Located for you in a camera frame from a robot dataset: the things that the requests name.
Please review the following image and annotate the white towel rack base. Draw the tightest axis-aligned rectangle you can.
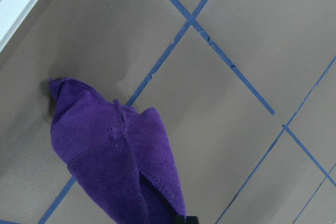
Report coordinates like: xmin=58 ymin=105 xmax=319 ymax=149
xmin=0 ymin=0 xmax=50 ymax=52

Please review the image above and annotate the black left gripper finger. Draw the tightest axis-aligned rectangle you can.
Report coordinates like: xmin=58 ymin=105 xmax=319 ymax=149
xmin=175 ymin=216 xmax=198 ymax=224

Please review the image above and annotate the purple cloth towel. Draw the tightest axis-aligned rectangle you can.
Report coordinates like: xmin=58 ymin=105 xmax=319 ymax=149
xmin=49 ymin=78 xmax=186 ymax=223

